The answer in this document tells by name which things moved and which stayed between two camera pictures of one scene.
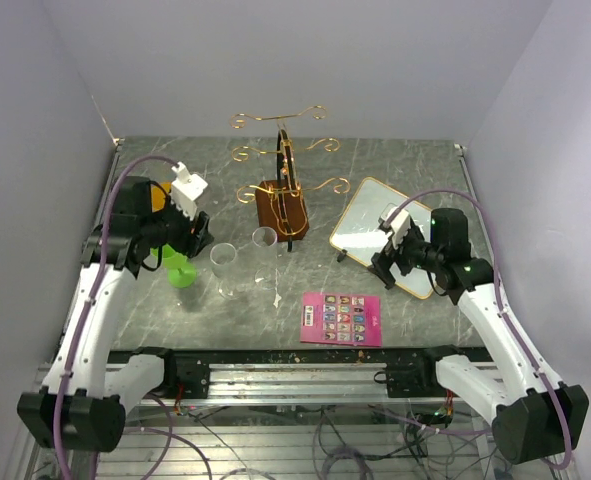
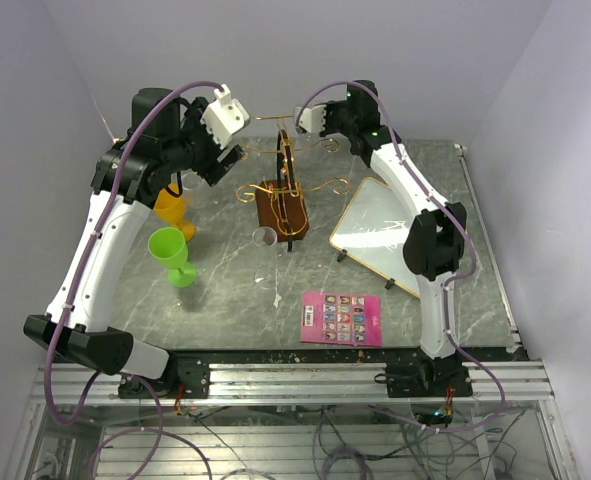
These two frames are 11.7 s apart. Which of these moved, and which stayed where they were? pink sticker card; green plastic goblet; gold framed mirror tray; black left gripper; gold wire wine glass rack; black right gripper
Moved: black left gripper; black right gripper
Stayed: pink sticker card; green plastic goblet; gold wire wine glass rack; gold framed mirror tray
